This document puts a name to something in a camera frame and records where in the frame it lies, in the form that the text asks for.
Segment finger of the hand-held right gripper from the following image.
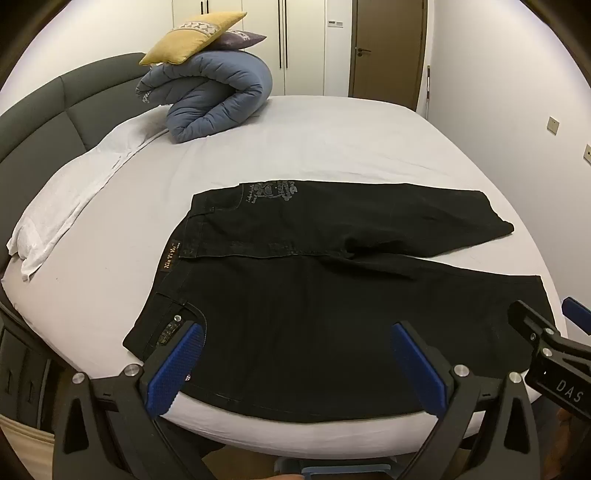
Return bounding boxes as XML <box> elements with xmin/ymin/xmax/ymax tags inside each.
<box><xmin>560</xmin><ymin>296</ymin><xmax>591</xmax><ymax>336</ymax></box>
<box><xmin>507</xmin><ymin>299</ymin><xmax>560</xmax><ymax>352</ymax></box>

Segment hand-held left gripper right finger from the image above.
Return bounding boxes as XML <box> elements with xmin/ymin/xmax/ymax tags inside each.
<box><xmin>390</xmin><ymin>320</ymin><xmax>543</xmax><ymax>480</ymax></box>

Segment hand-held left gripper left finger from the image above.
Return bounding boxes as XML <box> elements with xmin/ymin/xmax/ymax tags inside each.
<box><xmin>53</xmin><ymin>320</ymin><xmax>222</xmax><ymax>480</ymax></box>

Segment black denim pants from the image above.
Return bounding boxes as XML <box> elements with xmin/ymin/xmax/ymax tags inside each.
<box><xmin>122</xmin><ymin>181</ymin><xmax>557</xmax><ymax>424</ymax></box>

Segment dark nightstand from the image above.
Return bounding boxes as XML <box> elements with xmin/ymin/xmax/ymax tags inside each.
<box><xmin>0</xmin><ymin>318</ymin><xmax>63</xmax><ymax>428</ymax></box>

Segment white folded sheet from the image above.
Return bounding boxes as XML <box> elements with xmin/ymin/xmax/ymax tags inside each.
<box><xmin>7</xmin><ymin>113</ymin><xmax>169</xmax><ymax>282</ymax></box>

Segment bed with white sheet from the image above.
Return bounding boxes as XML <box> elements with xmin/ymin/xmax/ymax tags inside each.
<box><xmin>0</xmin><ymin>95</ymin><xmax>571</xmax><ymax>446</ymax></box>

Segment blue rolled duvet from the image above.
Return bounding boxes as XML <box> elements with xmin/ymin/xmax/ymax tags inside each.
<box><xmin>135</xmin><ymin>50</ymin><xmax>273</xmax><ymax>144</ymax></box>

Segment grey padded headboard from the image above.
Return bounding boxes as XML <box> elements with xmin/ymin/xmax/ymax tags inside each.
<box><xmin>0</xmin><ymin>52</ymin><xmax>148</xmax><ymax>168</ymax></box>

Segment brown door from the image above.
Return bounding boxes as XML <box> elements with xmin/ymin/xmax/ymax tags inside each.
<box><xmin>348</xmin><ymin>0</ymin><xmax>428</xmax><ymax>112</ymax></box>

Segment yellow cushion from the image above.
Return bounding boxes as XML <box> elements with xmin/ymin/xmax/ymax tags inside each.
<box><xmin>139</xmin><ymin>11</ymin><xmax>247</xmax><ymax>66</ymax></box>

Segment purple cushion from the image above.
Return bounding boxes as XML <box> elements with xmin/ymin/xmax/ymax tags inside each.
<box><xmin>212</xmin><ymin>30</ymin><xmax>269</xmax><ymax>51</ymax></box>

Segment white wardrobe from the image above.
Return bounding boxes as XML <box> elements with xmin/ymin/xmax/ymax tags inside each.
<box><xmin>173</xmin><ymin>0</ymin><xmax>354</xmax><ymax>97</ymax></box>

